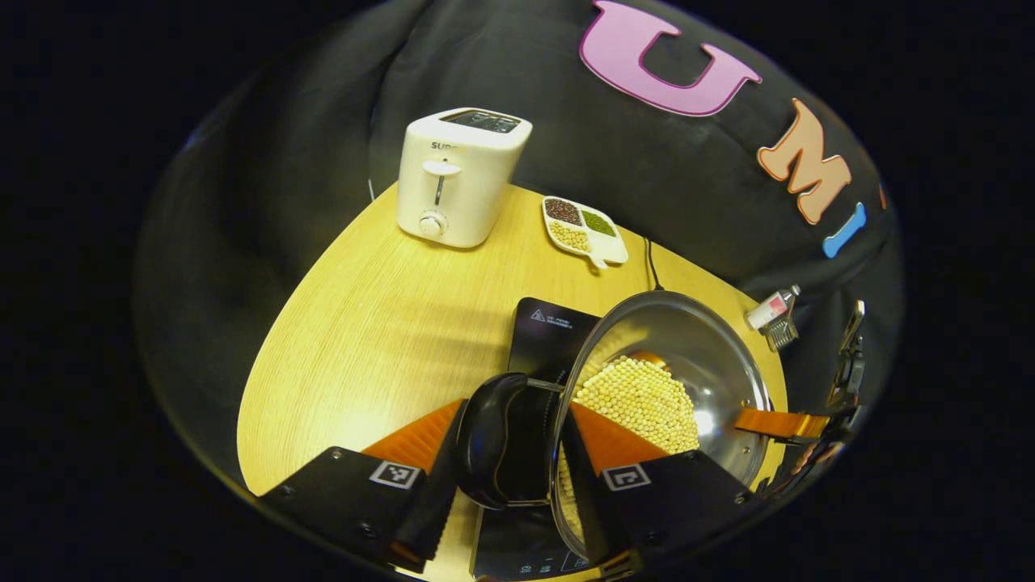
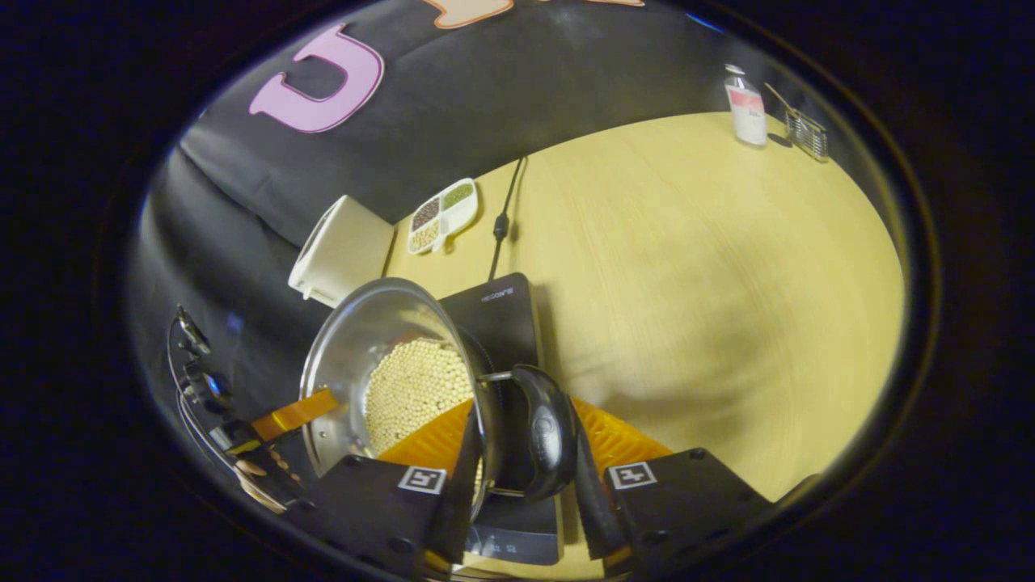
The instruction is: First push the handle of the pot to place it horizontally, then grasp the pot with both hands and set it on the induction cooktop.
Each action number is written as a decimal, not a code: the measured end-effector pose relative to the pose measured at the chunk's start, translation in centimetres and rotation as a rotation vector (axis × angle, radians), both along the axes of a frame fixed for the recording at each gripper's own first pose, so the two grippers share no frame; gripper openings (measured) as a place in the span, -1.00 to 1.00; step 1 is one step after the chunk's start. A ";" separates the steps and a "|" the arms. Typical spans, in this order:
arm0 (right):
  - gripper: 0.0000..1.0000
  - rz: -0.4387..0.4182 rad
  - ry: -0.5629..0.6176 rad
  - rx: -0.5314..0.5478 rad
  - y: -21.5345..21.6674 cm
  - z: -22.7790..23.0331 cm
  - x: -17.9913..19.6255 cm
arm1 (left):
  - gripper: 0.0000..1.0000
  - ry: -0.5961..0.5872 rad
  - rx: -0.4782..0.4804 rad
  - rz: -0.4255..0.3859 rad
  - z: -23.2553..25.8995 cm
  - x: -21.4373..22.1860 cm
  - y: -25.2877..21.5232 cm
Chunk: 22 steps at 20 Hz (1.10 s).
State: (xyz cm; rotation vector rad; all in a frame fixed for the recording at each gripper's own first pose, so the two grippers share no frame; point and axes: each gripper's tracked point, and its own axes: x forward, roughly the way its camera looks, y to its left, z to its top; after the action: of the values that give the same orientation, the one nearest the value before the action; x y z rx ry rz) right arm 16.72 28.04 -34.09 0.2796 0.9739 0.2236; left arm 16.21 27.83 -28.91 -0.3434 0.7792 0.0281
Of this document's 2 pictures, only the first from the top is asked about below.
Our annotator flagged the white divided dish of beans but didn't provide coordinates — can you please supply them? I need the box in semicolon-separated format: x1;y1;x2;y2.
542;196;629;270

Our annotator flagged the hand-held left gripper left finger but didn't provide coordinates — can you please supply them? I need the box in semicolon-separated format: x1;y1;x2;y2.
259;396;470;575

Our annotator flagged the steel pot with black handles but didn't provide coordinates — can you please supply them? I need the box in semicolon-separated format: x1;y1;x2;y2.
453;291;773;563

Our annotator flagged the clear bottle with pink label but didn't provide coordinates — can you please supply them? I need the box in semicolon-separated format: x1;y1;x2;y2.
745;285;802;331

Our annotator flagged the pile of yellow soybeans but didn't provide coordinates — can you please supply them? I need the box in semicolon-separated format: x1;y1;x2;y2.
558;356;701;542

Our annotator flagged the black induction cooktop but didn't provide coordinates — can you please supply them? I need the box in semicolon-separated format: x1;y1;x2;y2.
469;297;603;581

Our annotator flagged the black power cable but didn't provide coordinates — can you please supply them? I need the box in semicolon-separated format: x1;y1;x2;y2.
643;237;665;292

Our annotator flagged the wire mesh holder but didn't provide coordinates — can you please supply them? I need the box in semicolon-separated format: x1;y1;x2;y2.
760;317;801;352

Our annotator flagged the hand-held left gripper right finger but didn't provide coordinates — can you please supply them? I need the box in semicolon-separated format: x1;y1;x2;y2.
558;402;757;581

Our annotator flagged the white toaster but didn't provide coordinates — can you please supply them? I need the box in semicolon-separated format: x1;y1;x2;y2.
396;108;534;249

